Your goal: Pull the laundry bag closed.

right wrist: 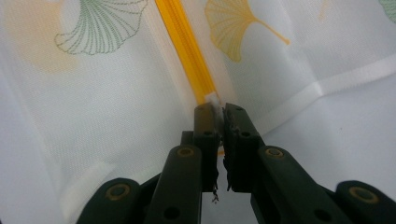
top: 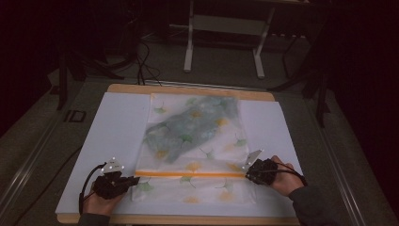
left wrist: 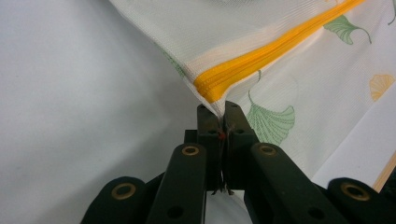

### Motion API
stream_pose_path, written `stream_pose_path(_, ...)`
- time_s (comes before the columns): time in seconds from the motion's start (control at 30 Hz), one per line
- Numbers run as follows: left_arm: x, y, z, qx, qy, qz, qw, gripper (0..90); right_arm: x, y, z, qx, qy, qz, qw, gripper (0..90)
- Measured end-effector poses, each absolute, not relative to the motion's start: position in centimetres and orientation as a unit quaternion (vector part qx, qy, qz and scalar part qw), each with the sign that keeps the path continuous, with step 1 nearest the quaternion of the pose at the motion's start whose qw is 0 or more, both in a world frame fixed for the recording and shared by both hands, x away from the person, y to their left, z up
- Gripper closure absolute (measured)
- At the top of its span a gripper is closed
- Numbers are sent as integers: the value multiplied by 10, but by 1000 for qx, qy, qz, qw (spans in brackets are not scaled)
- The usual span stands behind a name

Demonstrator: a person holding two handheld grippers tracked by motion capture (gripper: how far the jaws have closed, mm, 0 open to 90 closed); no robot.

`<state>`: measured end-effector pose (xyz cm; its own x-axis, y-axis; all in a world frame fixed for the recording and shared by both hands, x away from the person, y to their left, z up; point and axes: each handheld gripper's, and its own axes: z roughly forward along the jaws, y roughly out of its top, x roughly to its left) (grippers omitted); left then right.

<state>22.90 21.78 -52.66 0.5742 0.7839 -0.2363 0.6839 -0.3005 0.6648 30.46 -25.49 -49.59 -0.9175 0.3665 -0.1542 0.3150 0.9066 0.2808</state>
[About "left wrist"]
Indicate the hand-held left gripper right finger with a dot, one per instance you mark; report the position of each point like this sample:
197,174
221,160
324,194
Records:
238,149

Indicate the white table mat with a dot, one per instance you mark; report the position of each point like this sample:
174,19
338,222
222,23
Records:
68,99

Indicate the white leaf-print mesh laundry bag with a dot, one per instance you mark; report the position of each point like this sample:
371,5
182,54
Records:
280,37

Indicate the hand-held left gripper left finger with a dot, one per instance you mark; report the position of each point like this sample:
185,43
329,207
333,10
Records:
208,146

